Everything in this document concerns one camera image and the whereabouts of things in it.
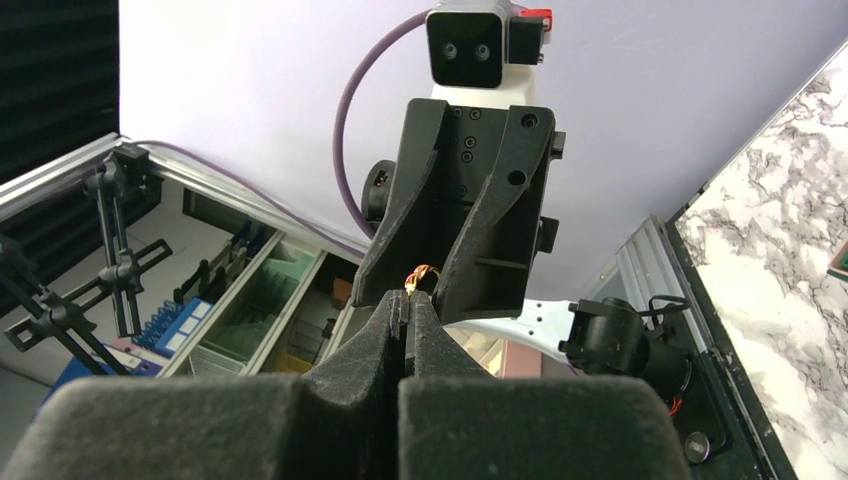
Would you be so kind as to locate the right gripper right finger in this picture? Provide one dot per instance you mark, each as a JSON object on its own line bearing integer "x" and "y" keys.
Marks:
{"x": 456, "y": 421}

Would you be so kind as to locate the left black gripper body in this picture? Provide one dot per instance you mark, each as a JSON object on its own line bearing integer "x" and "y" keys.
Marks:
{"x": 426, "y": 127}

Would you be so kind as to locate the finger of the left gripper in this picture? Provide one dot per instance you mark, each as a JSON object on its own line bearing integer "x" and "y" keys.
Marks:
{"x": 404, "y": 239}
{"x": 490, "y": 190}

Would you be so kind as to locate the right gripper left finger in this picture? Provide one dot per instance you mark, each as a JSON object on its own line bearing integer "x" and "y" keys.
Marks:
{"x": 338, "y": 421}

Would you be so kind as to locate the green jewelry box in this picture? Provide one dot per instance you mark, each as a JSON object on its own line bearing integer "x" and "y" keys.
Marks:
{"x": 837, "y": 267}

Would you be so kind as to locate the storage drawer bins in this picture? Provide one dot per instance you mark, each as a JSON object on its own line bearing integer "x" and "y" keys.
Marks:
{"x": 277, "y": 303}

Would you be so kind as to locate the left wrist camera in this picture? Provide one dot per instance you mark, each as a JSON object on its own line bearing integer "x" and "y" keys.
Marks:
{"x": 477, "y": 44}

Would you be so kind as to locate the aluminium frame rail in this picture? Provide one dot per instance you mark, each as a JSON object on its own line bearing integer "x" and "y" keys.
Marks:
{"x": 646, "y": 264}

